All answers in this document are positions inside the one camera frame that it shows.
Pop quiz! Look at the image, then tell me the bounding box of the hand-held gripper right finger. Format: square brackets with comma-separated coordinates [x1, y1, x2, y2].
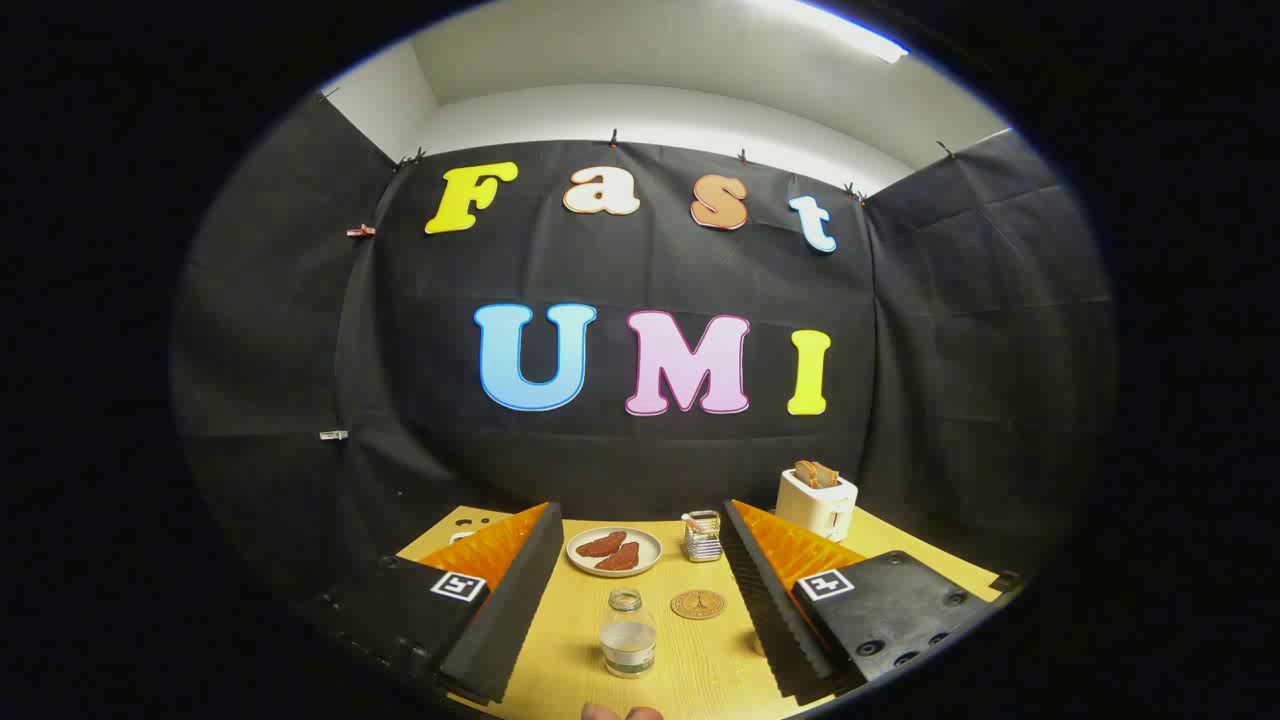
[722, 499, 1023, 703]

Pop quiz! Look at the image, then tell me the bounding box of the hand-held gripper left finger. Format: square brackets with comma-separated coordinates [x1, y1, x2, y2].
[300, 502, 565, 705]

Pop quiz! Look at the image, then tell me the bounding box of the clear plastic juice bottle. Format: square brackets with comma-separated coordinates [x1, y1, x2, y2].
[599, 588, 658, 680]

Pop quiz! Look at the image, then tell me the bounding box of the wooden table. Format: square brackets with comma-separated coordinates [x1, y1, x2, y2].
[397, 505, 1003, 720]

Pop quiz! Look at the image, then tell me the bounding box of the white toaster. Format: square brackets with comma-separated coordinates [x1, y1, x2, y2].
[775, 468, 859, 543]

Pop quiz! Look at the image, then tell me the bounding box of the white round plate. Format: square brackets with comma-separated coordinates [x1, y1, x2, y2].
[566, 527, 663, 579]

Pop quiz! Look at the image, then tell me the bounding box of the black backdrop cloth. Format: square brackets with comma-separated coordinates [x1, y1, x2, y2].
[170, 90, 1116, 601]

